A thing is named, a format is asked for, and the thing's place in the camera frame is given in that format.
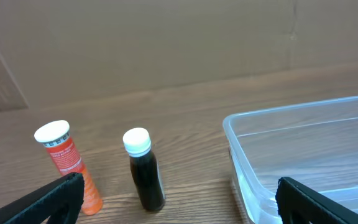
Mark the orange tablet tube white cap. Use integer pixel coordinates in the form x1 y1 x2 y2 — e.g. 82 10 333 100
34 120 103 215

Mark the clear plastic container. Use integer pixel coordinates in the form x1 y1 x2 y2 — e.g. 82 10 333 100
223 96 358 223

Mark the dark bottle white cap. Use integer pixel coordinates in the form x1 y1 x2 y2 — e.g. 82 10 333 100
122 128 165 212

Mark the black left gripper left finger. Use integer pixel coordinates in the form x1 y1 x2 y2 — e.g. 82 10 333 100
0 172 85 224

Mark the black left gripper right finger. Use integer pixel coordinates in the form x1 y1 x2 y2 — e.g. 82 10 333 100
275 177 358 224

